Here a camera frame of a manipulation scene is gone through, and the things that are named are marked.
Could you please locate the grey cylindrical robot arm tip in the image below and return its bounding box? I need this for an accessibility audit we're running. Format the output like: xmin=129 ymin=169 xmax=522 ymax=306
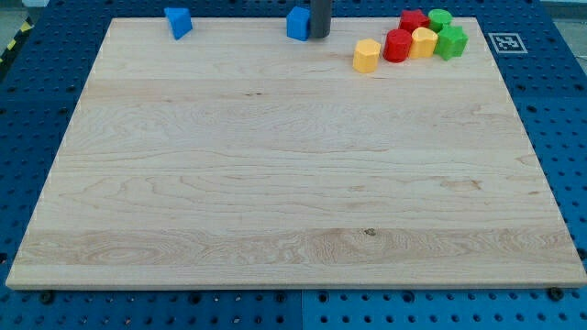
xmin=310 ymin=0 xmax=332 ymax=39

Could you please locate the yellow hexagon block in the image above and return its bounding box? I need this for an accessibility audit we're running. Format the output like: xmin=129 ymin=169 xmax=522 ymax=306
xmin=352 ymin=38 xmax=381 ymax=73

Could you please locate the light wooden board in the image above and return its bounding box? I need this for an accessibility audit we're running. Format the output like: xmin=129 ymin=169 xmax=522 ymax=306
xmin=6 ymin=17 xmax=586 ymax=291

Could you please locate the blue cube block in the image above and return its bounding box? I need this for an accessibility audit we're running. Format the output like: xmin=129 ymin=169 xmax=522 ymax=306
xmin=286 ymin=6 xmax=310 ymax=41

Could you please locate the red cylinder block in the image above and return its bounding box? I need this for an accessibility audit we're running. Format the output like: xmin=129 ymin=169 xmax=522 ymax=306
xmin=383 ymin=28 xmax=412 ymax=62

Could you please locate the yellow heart block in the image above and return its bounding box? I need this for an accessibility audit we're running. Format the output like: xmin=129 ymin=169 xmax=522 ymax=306
xmin=408 ymin=27 xmax=438 ymax=59

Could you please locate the blue triangular block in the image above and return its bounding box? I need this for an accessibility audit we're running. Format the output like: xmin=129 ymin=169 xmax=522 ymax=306
xmin=163 ymin=7 xmax=194 ymax=40

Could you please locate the red star block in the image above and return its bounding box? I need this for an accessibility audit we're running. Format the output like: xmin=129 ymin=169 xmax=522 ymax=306
xmin=398 ymin=9 xmax=430 ymax=33

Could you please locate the green star block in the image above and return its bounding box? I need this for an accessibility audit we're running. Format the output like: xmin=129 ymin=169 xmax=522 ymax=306
xmin=434 ymin=25 xmax=469 ymax=61

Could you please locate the green cylinder block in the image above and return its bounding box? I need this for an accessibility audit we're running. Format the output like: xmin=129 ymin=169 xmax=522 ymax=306
xmin=427 ymin=8 xmax=453 ymax=32

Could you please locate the white fiducial marker tag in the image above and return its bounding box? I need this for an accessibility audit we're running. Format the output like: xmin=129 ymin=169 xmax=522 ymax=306
xmin=488 ymin=32 xmax=527 ymax=54

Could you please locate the black bolt left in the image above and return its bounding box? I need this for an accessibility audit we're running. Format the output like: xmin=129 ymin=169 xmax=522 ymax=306
xmin=39 ymin=291 xmax=55 ymax=305

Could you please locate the black bolt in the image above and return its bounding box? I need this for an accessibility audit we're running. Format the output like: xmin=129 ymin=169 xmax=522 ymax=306
xmin=547 ymin=287 xmax=565 ymax=302
xmin=39 ymin=291 xmax=55 ymax=305

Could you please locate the black bolt right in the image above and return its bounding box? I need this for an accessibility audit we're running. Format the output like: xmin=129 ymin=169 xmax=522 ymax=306
xmin=547 ymin=287 xmax=565 ymax=302

